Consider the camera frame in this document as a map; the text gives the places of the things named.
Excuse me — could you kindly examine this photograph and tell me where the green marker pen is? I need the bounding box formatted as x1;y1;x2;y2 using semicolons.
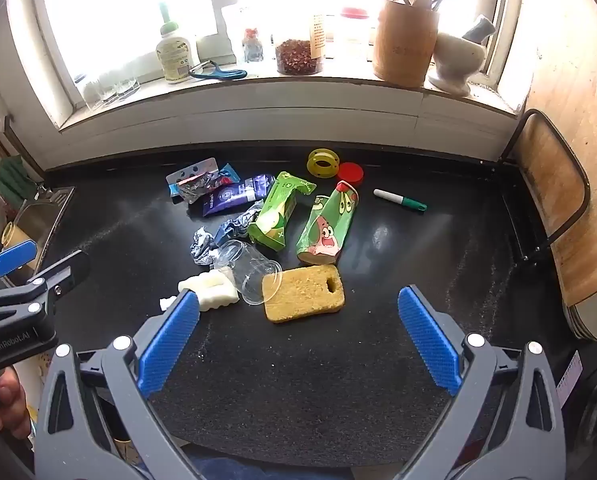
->
373;188;427;212

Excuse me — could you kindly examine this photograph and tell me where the set of small glasses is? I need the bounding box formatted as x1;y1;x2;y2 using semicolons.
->
73;72;142;109

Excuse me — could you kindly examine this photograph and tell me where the white stone mortar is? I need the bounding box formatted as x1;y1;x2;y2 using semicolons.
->
427;31;486;96

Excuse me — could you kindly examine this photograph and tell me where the blue snack wrapper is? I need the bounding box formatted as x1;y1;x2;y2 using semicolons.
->
168;162;242;205

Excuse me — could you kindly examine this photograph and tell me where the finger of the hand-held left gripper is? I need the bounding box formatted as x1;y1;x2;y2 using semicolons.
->
0;239;38;291
0;250;92;318

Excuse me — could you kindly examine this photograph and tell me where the yellow tape spool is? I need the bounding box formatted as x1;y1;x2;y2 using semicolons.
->
307;148;340;179

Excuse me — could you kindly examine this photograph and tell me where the brass pot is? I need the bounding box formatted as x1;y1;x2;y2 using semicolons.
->
1;222;26;247

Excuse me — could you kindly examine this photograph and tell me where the green juice carton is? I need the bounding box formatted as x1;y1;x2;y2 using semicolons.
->
248;171;316;251

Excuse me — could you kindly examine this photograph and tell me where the dark blue packet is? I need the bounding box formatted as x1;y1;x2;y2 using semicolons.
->
201;174;276;218

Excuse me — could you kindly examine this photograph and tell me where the wooden chair with black frame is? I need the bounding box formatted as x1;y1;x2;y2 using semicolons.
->
501;108;597;341

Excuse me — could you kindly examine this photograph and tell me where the small spice bottle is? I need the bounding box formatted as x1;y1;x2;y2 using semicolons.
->
242;27;265;63

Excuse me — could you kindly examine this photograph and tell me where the person's left hand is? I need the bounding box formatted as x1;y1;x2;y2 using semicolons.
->
0;365;32;441

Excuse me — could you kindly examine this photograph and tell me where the yellow sponge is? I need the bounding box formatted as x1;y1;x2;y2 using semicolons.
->
262;265;345;323

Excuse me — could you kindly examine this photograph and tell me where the crumpled silver foil wrapper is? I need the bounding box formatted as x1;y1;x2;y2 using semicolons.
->
191;201;265;267

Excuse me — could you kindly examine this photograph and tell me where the white blister card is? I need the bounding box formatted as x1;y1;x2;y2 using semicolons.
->
166;157;220;186

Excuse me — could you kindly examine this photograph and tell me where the black appliance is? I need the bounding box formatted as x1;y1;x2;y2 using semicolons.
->
553;350;597;480

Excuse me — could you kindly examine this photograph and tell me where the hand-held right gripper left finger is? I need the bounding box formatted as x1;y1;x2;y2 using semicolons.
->
31;289;204;480

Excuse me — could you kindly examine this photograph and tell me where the brown label packet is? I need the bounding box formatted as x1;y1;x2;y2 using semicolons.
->
309;12;327;61

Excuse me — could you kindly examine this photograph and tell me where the red bottle cap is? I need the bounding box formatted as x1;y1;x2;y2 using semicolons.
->
337;162;366;186

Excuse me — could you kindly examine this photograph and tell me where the green cloth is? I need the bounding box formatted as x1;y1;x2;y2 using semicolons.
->
0;155;32;211

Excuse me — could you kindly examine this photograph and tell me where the wooden utensil holder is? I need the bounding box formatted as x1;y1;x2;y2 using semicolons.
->
372;0;440;88

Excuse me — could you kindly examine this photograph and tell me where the blue peeler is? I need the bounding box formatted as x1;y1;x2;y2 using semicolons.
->
188;60;248;81

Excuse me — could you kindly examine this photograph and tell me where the glass jar of red peppers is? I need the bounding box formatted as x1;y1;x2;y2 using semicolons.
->
274;35;325;76

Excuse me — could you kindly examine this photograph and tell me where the white foam block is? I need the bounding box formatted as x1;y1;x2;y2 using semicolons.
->
178;267;240;312

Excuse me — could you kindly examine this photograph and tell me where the stone pestle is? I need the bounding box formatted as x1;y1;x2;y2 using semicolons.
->
461;15;496;43

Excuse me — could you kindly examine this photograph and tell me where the green cartoon drink carton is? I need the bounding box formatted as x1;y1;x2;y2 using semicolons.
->
296;180;359;266

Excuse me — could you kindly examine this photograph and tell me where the green-capped sauce bottle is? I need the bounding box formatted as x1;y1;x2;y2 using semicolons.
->
156;2;196;84

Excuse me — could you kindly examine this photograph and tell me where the steel sink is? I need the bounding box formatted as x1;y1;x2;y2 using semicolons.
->
1;185;76;276

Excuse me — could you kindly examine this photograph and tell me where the red-lidded jar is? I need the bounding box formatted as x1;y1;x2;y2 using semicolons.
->
335;7;371;61

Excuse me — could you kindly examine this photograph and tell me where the clear plastic cup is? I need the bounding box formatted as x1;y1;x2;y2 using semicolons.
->
213;240;283;306

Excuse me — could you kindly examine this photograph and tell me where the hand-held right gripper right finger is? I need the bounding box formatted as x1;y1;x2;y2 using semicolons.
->
397;285;566;480

